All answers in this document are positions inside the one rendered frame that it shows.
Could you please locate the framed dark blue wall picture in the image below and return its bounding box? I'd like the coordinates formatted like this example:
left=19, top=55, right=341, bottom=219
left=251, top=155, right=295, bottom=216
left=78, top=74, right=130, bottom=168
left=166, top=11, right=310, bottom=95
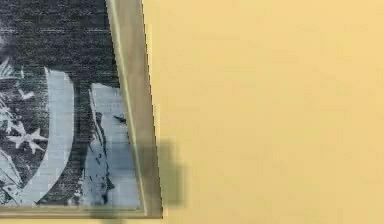
left=0, top=0, right=164, bottom=220

